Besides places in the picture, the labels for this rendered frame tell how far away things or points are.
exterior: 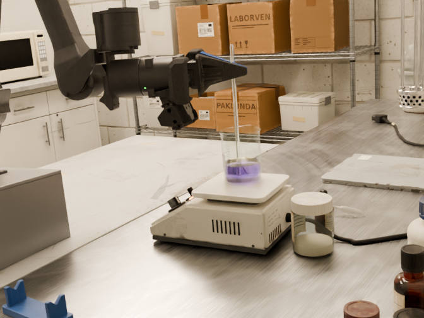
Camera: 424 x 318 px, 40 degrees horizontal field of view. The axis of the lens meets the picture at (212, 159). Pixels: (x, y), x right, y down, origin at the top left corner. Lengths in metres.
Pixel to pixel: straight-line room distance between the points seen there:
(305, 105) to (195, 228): 2.32
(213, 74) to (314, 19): 2.22
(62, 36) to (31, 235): 0.31
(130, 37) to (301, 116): 2.38
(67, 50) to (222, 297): 0.43
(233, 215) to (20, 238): 0.33
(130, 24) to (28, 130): 2.82
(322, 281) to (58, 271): 0.38
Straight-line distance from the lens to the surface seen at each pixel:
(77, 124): 3.92
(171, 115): 0.85
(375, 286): 0.78
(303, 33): 3.08
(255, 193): 0.85
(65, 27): 0.92
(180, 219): 0.90
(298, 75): 3.52
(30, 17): 4.46
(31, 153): 3.69
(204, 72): 0.86
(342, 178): 1.18
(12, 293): 0.79
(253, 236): 0.85
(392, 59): 3.31
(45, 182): 0.97
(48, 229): 0.98
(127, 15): 0.88
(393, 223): 0.98
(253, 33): 3.22
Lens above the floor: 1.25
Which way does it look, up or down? 14 degrees down
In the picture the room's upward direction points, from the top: 5 degrees counter-clockwise
